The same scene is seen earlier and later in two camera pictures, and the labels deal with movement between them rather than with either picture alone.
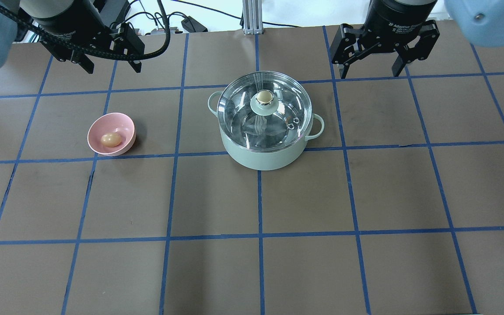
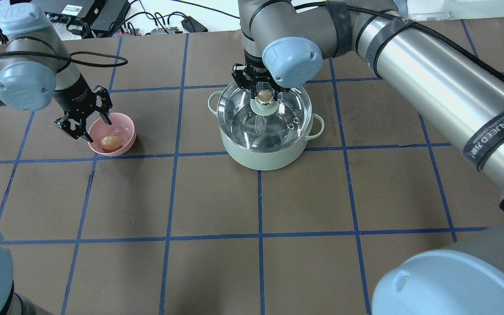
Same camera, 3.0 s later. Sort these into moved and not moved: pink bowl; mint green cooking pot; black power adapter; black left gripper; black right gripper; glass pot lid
Moved: black left gripper; black right gripper
Not moved: pink bowl; black power adapter; mint green cooking pot; glass pot lid
